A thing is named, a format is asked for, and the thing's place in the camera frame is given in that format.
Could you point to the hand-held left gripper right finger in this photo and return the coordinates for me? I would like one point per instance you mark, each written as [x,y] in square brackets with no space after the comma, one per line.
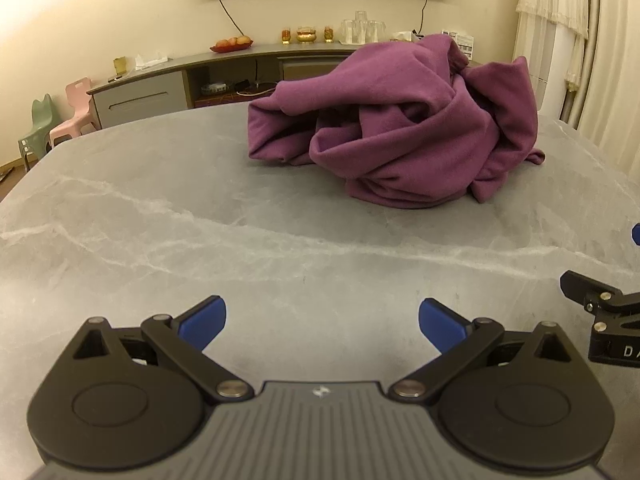
[442,325]

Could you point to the long grey sideboard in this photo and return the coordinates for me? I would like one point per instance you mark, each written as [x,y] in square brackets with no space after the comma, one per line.
[145,95]

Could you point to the golden offering bowl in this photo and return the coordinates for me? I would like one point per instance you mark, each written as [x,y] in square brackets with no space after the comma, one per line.
[306,35]

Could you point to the pink plastic chair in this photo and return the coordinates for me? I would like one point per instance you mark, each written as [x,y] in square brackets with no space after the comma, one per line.
[75,115]

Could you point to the cream curtain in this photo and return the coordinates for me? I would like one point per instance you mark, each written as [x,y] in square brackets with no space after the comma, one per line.
[607,60]

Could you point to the white standing air conditioner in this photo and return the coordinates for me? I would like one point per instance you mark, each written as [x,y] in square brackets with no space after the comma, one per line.
[542,55]

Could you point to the group of clear glasses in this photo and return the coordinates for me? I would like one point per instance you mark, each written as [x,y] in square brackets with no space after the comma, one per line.
[362,30]

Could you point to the yellow cup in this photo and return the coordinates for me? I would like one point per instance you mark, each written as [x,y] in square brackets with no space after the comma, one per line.
[119,66]

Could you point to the small golden cup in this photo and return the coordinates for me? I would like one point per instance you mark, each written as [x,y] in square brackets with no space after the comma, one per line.
[328,35]
[286,36]

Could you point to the white box of papers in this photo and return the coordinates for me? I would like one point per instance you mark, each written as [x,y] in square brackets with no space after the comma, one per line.
[465,45]

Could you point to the purple pants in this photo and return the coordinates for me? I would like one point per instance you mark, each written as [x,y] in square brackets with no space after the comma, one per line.
[410,120]

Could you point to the red plate of fruit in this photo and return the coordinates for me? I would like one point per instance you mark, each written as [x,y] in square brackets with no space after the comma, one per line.
[231,44]

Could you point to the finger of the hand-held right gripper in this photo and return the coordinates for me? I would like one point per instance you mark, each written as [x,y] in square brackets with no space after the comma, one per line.
[636,235]
[575,282]

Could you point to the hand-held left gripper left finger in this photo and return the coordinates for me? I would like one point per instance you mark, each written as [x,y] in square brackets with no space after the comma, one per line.
[202,322]

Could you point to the green plastic chair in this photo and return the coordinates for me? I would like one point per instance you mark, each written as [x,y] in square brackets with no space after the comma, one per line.
[37,127]

